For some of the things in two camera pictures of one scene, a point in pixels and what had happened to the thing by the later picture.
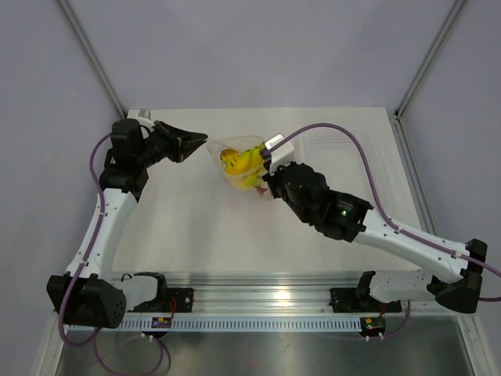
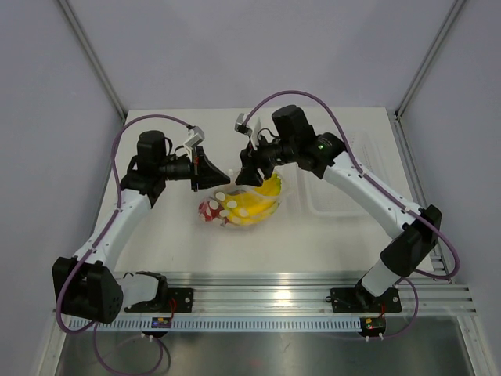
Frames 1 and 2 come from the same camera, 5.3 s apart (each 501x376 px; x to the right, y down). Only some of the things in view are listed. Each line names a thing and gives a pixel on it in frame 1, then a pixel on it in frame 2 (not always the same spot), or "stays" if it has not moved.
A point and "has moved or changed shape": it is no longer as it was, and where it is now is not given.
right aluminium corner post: x=429 y=57 stays
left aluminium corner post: x=88 y=45 stays
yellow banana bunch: x=244 y=169 has moved or changed shape
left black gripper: x=182 y=143 → x=203 y=172
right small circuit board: x=372 y=326 stays
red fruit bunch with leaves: x=264 y=189 → x=210 y=209
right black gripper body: x=276 y=182 → x=269 y=155
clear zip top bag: x=242 y=161 → x=244 y=206
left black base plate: x=183 y=298 stays
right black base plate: x=345 y=300 stays
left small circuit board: x=161 y=323 stays
